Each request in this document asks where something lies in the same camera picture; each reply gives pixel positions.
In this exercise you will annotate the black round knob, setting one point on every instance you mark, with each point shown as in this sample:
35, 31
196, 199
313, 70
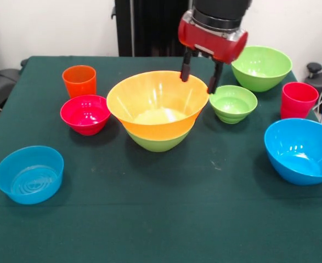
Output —
313, 67

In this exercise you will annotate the red plastic cup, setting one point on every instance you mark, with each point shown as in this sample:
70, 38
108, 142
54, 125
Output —
298, 108

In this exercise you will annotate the dark green table cloth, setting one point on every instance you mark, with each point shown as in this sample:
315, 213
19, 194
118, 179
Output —
204, 219

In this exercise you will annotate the large blue plastic bowl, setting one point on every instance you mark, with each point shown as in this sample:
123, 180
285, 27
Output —
287, 170

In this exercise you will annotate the orange plastic cup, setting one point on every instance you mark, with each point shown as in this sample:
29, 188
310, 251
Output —
79, 82

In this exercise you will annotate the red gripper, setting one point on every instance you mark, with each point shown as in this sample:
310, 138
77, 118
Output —
213, 41

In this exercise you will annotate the small blue plastic bowl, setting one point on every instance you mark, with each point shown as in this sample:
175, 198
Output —
29, 194

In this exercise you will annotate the black chair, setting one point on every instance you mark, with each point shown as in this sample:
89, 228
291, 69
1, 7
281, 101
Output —
1, 82

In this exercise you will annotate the small pink plastic bowl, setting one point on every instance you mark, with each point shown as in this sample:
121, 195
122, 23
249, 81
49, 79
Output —
85, 126

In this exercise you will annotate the large orange plastic bowl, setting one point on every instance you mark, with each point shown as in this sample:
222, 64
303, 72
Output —
138, 93

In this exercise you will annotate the small green plastic bowl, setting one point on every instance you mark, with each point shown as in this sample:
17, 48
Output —
232, 115

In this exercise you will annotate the large green plastic bowl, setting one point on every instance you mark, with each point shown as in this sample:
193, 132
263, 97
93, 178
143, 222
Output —
262, 80
158, 145

